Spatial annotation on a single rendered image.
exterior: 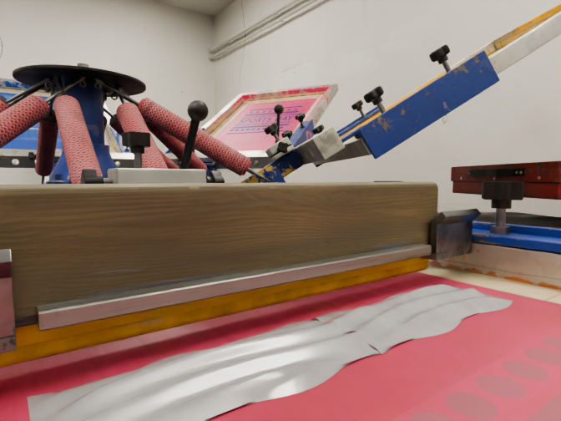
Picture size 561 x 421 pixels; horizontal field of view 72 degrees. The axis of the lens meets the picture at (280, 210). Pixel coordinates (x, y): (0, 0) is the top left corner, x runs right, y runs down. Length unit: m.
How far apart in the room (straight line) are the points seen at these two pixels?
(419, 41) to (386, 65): 0.27
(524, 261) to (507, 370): 0.23
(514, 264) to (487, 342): 0.19
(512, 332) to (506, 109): 2.14
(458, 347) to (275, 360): 0.12
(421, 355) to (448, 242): 0.21
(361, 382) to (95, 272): 0.16
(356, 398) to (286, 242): 0.14
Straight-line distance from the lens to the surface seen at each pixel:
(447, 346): 0.29
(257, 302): 0.31
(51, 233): 0.24
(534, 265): 0.48
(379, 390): 0.23
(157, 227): 0.26
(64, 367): 0.27
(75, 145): 0.79
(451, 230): 0.46
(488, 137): 2.45
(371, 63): 3.02
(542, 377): 0.27
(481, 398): 0.23
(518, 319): 0.36
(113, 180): 0.56
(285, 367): 0.23
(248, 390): 0.21
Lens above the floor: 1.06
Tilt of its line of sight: 5 degrees down
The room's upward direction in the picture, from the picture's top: straight up
